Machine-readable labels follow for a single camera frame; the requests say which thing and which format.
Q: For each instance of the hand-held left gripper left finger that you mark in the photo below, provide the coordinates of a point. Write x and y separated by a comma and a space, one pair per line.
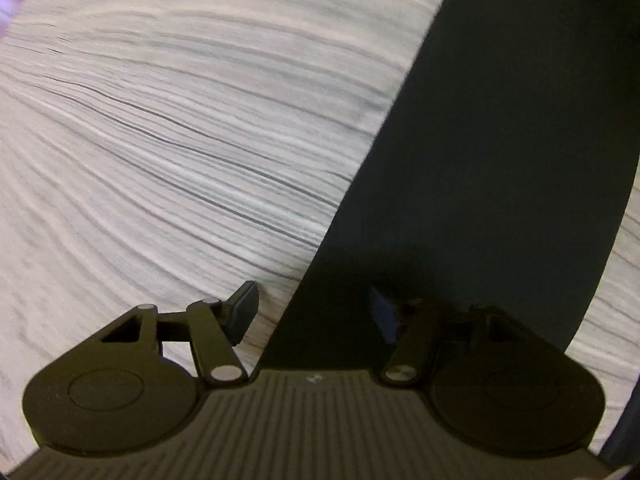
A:
245, 306

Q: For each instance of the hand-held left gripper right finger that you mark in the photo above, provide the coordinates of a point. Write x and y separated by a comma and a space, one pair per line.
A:
382, 311

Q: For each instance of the dark grey garment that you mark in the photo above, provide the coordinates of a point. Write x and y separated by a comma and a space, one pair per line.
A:
475, 135

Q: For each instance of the bed with lilac sheet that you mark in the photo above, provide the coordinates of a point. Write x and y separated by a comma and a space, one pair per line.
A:
150, 135

